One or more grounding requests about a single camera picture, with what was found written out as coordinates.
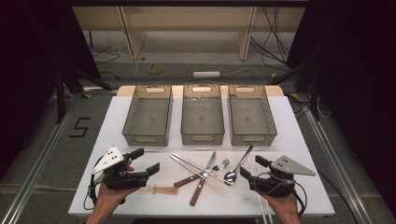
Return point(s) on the white power strip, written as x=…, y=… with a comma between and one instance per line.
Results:
x=206, y=74

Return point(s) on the metal spoon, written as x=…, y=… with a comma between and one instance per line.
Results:
x=230, y=178

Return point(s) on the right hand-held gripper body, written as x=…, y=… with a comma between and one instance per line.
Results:
x=289, y=166

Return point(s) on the black metal stand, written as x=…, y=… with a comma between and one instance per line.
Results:
x=315, y=93
x=59, y=96

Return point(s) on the person's right hand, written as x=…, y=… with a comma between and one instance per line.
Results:
x=286, y=203

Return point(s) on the white table cover sheet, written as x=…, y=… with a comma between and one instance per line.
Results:
x=289, y=133

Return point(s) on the person's left hand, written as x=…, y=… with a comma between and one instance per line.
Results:
x=109, y=197

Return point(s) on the metal floor rail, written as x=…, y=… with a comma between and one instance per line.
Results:
x=39, y=169
x=339, y=169

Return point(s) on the translucent grey plastic bin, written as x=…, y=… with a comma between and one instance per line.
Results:
x=149, y=116
x=202, y=116
x=250, y=116

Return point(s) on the metal chopstick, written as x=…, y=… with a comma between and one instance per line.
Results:
x=186, y=165
x=190, y=162

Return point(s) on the black curtain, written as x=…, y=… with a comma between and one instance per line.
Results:
x=358, y=62
x=31, y=62

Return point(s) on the white chopstick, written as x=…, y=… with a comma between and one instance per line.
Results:
x=269, y=211
x=263, y=211

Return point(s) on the yellow tape roll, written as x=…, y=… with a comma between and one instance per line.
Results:
x=150, y=69

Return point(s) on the light wooden shelf unit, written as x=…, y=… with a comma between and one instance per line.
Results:
x=134, y=37

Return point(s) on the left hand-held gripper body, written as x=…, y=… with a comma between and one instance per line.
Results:
x=109, y=158

